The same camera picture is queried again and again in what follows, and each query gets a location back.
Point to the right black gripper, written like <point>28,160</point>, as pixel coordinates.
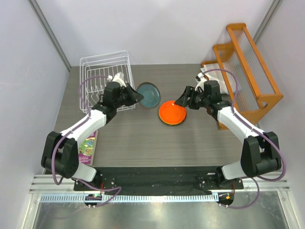
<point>189,92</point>

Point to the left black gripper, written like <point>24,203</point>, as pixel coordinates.
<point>134,96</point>

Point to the dark teal plate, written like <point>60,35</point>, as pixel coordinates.
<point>151,95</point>

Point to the orange plate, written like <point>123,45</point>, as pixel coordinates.
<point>169,111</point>

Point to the lime green plate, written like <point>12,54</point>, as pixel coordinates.
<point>179,120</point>

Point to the red floral plate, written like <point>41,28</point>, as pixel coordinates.
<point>174,124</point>

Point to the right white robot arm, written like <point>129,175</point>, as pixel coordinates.
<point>260,152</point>

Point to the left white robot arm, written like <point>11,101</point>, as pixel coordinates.
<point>60,155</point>

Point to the orange wooden rack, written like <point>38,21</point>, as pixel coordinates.
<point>246,76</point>

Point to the white paper booklet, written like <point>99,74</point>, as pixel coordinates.
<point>217,75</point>

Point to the purple treehouse book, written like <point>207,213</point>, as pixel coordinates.
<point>87,149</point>

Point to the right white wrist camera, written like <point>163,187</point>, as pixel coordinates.
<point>200,79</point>

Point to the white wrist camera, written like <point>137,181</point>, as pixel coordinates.
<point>119,78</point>
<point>200,79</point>

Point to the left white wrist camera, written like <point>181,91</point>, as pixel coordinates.
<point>119,78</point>

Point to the white wire dish rack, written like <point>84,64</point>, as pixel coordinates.
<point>96,70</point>

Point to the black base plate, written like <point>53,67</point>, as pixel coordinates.
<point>165,181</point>

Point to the perforated metal rail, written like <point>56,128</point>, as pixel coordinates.
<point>93,198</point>

